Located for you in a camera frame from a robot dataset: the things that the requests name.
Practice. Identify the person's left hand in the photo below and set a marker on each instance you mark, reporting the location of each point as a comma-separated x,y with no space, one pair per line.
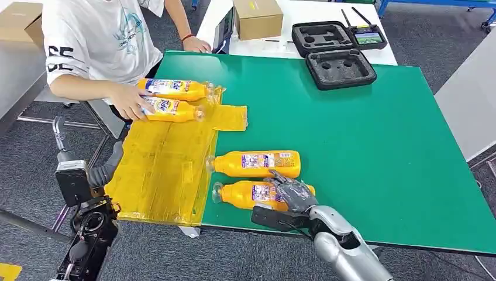
197,45

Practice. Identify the orange drink bottle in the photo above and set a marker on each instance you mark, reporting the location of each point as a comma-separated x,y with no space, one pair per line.
174,89
240,196
255,163
170,109

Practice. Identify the yellow floor tape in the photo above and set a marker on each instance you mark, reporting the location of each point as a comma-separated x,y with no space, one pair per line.
8,272

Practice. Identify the blue metal frame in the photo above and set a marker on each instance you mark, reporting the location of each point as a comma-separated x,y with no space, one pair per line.
434,3

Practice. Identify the yellow plastic sheet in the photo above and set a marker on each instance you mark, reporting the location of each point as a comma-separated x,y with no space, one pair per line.
162,166

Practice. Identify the person's right hand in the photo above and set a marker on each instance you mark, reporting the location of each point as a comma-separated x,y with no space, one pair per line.
130,102

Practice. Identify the grey table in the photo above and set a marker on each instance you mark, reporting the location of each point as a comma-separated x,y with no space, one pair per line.
472,104
15,77

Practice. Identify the large cardboard box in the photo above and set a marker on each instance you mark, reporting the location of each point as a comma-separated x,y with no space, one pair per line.
21,21

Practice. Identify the small cardboard box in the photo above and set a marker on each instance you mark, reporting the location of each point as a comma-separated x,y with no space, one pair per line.
257,19

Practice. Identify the black foam-lined case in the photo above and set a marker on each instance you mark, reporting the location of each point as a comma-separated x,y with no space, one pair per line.
341,70

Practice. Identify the black remote controller with screen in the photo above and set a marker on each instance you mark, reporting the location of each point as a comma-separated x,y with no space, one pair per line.
368,38

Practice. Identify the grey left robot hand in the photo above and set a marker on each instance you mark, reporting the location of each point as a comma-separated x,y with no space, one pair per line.
62,135

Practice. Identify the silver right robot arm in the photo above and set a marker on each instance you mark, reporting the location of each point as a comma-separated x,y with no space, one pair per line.
341,252

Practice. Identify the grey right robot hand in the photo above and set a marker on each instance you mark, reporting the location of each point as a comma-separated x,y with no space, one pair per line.
294,196

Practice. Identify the black tablet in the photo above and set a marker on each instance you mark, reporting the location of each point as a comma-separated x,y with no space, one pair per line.
224,33

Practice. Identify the white table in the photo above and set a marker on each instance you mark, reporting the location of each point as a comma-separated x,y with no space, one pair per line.
302,11

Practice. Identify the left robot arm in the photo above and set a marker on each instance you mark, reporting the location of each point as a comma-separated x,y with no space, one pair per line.
91,232

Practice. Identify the black metal bar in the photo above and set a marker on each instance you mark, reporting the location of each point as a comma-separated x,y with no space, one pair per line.
31,227

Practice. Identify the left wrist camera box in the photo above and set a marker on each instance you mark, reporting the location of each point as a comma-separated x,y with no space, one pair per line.
73,186

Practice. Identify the grey chair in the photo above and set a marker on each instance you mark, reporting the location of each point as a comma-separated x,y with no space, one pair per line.
104,120

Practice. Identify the green table mat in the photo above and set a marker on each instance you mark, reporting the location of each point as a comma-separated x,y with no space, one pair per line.
348,155

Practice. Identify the person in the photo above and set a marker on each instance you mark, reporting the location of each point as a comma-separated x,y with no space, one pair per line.
97,38

